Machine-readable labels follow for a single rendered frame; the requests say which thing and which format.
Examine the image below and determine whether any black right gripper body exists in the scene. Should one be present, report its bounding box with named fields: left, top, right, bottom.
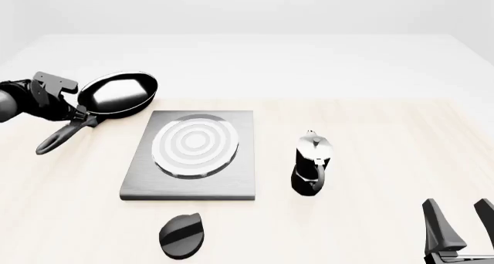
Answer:
left=422, top=245, right=494, bottom=264

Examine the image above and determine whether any black and silver moka pot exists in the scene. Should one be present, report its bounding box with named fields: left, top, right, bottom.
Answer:
left=290, top=129, right=335, bottom=197

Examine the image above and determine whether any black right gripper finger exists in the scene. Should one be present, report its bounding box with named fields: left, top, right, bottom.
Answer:
left=421, top=198, right=469, bottom=256
left=473, top=198, right=494, bottom=249

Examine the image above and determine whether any small flat plate on stalk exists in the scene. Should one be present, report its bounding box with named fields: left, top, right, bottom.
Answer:
left=31, top=70, right=80, bottom=107

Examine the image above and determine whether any black frying pan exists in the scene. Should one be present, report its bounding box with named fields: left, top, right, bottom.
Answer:
left=35, top=69, right=160, bottom=156

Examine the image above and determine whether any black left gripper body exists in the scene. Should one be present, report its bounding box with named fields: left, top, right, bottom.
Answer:
left=45, top=95, right=80, bottom=123

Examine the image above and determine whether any flat black stove plate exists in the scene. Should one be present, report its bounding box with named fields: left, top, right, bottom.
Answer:
left=119, top=110, right=257, bottom=201

